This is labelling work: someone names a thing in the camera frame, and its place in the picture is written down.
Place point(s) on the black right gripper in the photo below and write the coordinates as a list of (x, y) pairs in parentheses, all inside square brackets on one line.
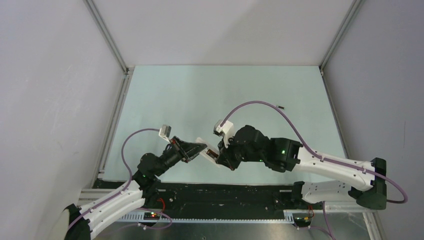
[(225, 157)]

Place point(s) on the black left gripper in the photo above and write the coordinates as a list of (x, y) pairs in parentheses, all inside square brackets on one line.
[(187, 150)]

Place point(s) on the white remote control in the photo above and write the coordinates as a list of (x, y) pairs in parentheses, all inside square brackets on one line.
[(210, 153)]

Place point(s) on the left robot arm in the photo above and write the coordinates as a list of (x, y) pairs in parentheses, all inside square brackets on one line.
[(88, 221)]

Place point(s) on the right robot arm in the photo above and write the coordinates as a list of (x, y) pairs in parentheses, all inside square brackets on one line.
[(361, 181)]

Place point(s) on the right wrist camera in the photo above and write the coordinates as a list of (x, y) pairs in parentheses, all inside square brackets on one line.
[(226, 130)]

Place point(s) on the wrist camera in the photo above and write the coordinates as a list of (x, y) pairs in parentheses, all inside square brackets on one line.
[(164, 133), (226, 130)]

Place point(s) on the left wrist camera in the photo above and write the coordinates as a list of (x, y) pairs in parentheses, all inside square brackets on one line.
[(164, 133)]

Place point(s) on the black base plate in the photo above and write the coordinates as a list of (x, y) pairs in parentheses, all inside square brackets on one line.
[(214, 200)]

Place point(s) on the white cable duct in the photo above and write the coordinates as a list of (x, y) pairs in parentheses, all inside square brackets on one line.
[(150, 217)]

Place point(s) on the aluminium frame rail left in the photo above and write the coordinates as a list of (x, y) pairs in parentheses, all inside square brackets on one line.
[(120, 84)]

